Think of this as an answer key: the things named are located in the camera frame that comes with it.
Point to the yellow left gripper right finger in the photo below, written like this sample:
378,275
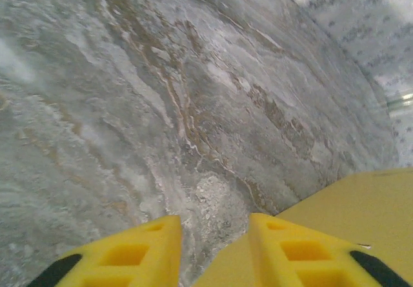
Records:
306,261

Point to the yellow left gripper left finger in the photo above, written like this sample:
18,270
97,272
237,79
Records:
129,261

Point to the white and yellow paper box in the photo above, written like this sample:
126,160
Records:
355,209

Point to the aluminium corner post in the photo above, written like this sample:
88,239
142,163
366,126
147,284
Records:
401,101

